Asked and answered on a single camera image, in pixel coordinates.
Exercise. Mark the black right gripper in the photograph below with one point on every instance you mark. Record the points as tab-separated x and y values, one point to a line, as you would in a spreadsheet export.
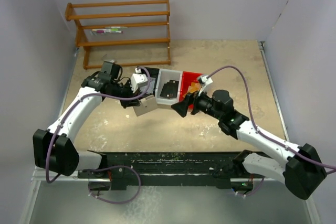
196	103

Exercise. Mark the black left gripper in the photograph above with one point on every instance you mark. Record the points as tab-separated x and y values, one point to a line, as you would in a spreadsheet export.
130	100

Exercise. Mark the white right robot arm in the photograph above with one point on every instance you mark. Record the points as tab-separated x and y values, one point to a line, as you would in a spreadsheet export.
297	167

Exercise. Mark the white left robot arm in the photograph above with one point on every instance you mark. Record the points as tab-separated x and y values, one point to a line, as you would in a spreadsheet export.
54	149

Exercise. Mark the gold VIP cards stack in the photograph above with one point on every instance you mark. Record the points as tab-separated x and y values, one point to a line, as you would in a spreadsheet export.
193	87

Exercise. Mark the black VIP cards stack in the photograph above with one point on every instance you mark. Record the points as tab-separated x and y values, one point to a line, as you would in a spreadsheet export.
170	89

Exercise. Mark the red plastic bin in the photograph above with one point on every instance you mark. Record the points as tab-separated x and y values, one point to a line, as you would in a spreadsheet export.
187	78

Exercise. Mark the black plastic bin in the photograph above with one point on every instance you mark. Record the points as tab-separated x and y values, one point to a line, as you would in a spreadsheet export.
152	75

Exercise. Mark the white plastic bin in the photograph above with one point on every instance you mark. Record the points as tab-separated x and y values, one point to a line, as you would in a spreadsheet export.
164	76

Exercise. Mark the pink marker pen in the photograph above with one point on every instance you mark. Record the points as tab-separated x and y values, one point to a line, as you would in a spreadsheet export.
106	31

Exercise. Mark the wooden shelf rack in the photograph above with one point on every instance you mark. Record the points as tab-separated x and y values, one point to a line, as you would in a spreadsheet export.
81	39

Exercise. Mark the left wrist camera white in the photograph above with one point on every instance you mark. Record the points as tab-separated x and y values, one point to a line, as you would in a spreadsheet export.
138	79

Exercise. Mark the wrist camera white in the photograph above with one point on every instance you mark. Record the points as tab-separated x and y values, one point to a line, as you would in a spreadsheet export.
205	81
138	79

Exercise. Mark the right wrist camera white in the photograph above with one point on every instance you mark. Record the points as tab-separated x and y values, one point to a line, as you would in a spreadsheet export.
205	81

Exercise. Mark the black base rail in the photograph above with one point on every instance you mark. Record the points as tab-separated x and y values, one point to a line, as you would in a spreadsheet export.
213	169

